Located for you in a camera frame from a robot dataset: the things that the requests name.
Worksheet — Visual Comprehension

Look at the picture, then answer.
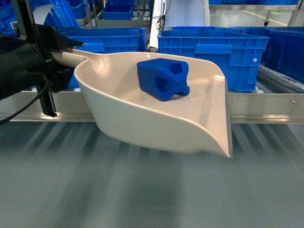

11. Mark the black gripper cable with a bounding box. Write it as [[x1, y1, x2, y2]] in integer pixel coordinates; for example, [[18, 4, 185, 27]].
[[0, 72, 50, 125]]

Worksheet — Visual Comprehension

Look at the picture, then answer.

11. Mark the beige plastic dustpan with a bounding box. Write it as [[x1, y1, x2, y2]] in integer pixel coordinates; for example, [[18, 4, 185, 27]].
[[53, 49, 233, 158]]

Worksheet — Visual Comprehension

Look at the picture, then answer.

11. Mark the blue crate left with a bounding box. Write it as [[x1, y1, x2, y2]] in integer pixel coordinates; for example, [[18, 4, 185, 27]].
[[55, 28, 157, 101]]

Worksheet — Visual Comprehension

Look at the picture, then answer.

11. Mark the blue 3D-printed part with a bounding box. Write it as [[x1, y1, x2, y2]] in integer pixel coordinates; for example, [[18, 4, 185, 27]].
[[137, 58, 190, 102]]

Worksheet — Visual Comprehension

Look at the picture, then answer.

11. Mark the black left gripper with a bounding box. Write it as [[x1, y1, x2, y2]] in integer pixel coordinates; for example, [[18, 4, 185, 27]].
[[11, 0, 84, 117]]

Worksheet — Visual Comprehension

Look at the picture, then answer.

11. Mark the metal shelf rack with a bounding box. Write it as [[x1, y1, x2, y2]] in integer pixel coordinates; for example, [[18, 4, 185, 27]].
[[0, 0, 304, 125]]

